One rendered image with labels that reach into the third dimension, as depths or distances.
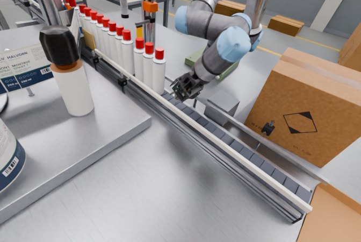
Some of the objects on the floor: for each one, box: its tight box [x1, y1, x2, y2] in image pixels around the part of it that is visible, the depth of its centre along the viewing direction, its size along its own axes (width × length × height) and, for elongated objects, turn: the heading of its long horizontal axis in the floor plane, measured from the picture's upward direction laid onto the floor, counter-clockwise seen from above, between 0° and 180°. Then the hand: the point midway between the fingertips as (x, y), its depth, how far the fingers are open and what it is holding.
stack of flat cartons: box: [214, 0, 246, 17], centre depth 444 cm, size 64×53×31 cm
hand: (178, 96), depth 73 cm, fingers closed
